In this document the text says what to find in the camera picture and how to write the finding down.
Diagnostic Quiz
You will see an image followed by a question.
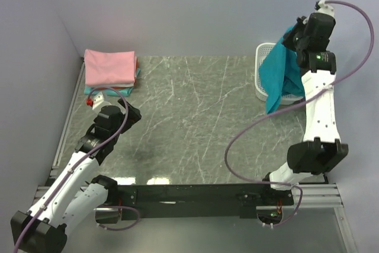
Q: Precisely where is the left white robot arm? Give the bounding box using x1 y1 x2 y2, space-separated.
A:
11 98 142 252

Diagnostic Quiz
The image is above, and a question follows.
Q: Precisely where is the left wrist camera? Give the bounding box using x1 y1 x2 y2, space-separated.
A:
86 92 111 113

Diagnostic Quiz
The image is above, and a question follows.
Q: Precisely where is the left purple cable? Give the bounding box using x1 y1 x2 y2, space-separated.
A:
12 86 129 253

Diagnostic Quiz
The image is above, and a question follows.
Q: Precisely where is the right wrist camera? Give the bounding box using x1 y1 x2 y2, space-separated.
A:
314 0 335 17

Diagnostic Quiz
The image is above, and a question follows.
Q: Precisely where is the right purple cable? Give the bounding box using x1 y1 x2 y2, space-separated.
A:
224 0 375 230

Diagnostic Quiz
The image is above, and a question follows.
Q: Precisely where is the purple cable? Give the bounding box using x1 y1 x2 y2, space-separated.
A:
12 86 129 253
224 0 375 230

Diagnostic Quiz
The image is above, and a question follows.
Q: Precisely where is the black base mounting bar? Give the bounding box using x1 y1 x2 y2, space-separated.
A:
101 184 294 219

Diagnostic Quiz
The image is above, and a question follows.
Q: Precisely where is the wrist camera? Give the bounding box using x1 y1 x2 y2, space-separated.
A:
314 0 335 17
86 92 111 113

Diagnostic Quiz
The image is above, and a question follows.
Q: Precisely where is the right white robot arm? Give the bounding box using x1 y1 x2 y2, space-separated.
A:
260 12 349 205

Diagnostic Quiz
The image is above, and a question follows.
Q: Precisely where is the pink folded t-shirt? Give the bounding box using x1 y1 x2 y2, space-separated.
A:
84 49 137 87

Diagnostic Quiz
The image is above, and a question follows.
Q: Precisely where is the white perforated plastic basket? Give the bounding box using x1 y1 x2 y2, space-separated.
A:
255 42 303 105

